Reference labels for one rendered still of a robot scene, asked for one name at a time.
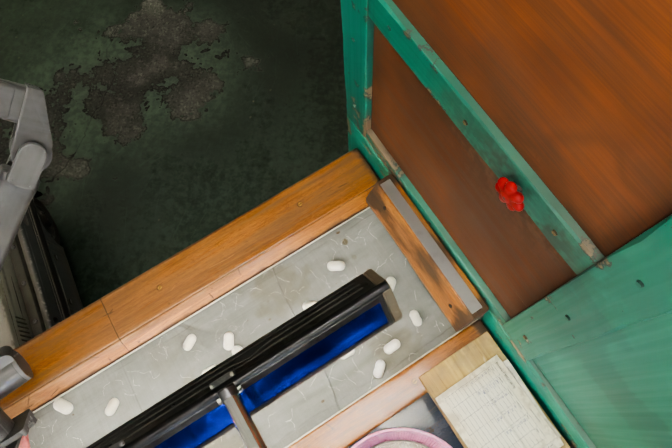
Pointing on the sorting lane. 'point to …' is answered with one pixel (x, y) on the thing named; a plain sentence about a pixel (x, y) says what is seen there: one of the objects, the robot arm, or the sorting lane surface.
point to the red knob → (510, 194)
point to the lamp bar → (266, 367)
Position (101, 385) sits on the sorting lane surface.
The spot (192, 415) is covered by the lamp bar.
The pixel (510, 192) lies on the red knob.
